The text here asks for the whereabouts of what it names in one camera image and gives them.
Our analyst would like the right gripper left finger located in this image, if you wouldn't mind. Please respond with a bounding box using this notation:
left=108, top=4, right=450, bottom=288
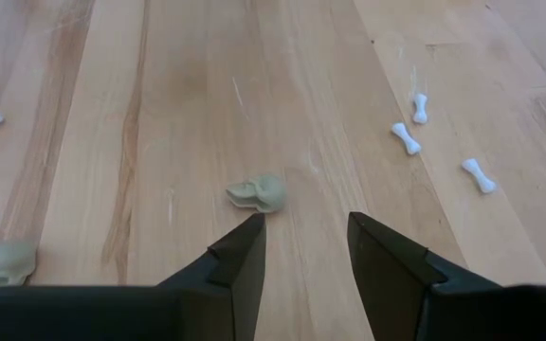
left=158, top=212, right=267, bottom=341

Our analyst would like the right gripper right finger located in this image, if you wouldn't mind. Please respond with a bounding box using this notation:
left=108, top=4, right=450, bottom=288
left=347, top=210, right=501, bottom=341

